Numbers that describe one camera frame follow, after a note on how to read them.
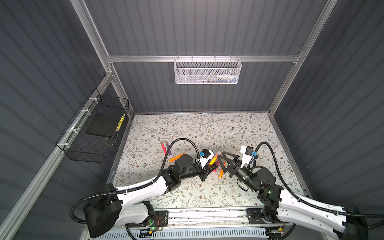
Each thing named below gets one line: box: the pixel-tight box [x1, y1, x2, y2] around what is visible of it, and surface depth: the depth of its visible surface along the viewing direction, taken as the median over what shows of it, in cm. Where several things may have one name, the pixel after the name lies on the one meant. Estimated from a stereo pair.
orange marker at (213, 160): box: [209, 154, 218, 165], surface depth 69 cm
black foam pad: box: [86, 113, 123, 138], surface depth 77 cm
